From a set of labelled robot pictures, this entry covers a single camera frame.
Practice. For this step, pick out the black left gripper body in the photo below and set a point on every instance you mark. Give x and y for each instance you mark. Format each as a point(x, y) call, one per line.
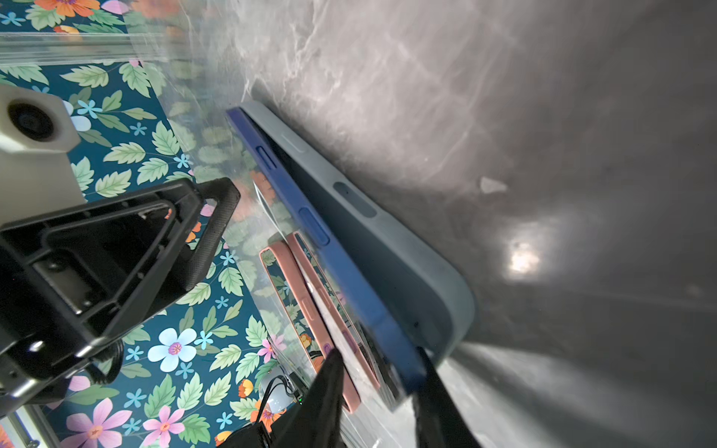
point(38, 369)

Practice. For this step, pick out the pink phone case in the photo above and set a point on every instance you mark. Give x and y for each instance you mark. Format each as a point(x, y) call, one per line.
point(307, 314)

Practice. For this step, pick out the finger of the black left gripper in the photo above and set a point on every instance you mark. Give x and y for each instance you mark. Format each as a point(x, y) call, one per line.
point(218, 229)
point(75, 281)

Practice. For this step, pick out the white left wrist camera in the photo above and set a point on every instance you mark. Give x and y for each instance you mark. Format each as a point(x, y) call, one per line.
point(36, 136)

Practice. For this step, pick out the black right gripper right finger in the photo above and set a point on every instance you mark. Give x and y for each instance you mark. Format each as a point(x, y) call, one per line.
point(438, 421)

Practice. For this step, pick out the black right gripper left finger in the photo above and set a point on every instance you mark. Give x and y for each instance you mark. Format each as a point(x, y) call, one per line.
point(317, 423)

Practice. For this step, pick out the blue-edged smartphone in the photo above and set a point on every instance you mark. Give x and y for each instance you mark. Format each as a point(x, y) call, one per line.
point(400, 355)

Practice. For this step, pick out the light blue phone case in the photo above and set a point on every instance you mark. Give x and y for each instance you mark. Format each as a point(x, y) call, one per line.
point(422, 290)

